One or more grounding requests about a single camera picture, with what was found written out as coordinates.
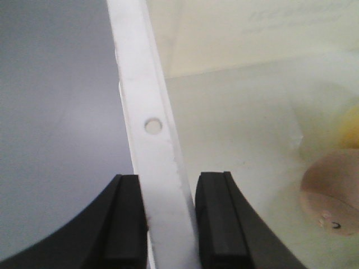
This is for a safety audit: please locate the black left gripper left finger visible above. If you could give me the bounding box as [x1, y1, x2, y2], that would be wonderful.
[1, 175, 148, 268]

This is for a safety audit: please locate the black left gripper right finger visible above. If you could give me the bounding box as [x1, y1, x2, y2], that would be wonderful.
[195, 171, 304, 268]

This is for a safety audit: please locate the pink plush ball toy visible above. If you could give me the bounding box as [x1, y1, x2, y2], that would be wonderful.
[300, 149, 358, 236]

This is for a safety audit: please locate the white plastic tote box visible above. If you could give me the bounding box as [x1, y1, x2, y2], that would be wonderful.
[107, 1, 358, 268]

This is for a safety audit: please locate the yellow plush ball toy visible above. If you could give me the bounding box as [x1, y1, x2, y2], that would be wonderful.
[339, 105, 358, 149]

